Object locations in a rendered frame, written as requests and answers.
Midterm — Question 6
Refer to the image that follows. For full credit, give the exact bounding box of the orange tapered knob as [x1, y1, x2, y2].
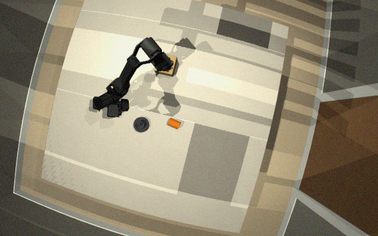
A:
[168, 118, 181, 129]

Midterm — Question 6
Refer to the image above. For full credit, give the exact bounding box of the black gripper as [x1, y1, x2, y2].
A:
[93, 97, 129, 112]

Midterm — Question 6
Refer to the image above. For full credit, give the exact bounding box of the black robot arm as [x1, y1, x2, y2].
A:
[96, 37, 174, 117]

